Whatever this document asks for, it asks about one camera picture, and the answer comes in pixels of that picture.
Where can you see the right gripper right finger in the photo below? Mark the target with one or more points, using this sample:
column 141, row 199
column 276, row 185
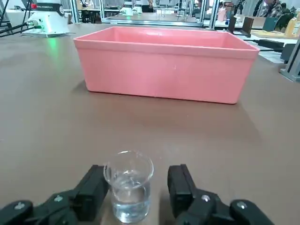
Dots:
column 182, row 187

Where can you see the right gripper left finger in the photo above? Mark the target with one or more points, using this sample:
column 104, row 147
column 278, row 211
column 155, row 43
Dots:
column 89, row 189

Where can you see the pink plastic waste container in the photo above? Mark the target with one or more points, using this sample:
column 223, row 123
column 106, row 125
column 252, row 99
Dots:
column 164, row 75

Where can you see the person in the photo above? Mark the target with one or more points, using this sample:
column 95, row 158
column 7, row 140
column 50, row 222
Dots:
column 274, row 9

